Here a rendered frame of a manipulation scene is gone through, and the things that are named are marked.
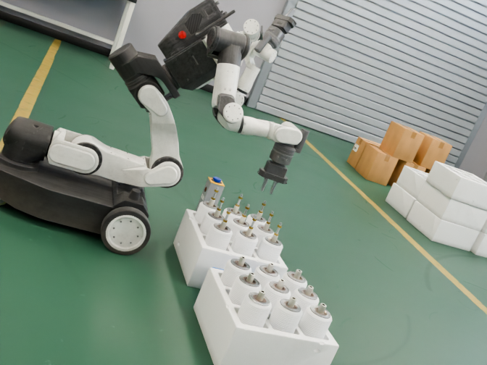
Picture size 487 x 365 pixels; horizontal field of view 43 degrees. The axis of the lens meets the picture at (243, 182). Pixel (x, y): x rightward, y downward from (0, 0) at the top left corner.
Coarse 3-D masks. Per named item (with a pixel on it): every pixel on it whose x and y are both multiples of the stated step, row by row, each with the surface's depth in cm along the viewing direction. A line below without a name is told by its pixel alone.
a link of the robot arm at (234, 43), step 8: (224, 32) 232; (232, 32) 235; (224, 40) 232; (232, 40) 233; (240, 40) 235; (216, 48) 233; (224, 48) 233; (232, 48) 233; (240, 48) 235; (224, 56) 233; (232, 56) 233; (240, 56) 236; (240, 64) 237
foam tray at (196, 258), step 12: (192, 216) 272; (180, 228) 278; (192, 228) 262; (180, 240) 272; (192, 240) 257; (204, 240) 251; (180, 252) 268; (192, 252) 253; (204, 252) 244; (216, 252) 246; (228, 252) 249; (180, 264) 263; (192, 264) 249; (204, 264) 246; (216, 264) 248; (252, 264) 252; (264, 264) 253; (276, 264) 256; (192, 276) 247; (204, 276) 248
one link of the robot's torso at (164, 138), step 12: (144, 96) 251; (156, 96) 252; (156, 108) 254; (168, 108) 256; (156, 120) 257; (168, 120) 258; (156, 132) 260; (168, 132) 262; (156, 144) 263; (168, 144) 264; (156, 156) 265; (168, 156) 265; (180, 168) 267; (180, 180) 269
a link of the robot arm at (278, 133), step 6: (270, 126) 238; (276, 126) 237; (282, 126) 236; (270, 132) 238; (276, 132) 236; (282, 132) 236; (288, 132) 237; (294, 132) 237; (300, 132) 238; (270, 138) 239; (276, 138) 237; (282, 138) 237; (288, 138) 238; (294, 138) 238; (300, 138) 239; (294, 144) 240
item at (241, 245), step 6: (240, 234) 253; (234, 240) 255; (240, 240) 252; (246, 240) 251; (252, 240) 252; (234, 246) 254; (240, 246) 252; (246, 246) 252; (252, 246) 253; (234, 252) 253; (240, 252) 252; (246, 252) 253; (252, 252) 255
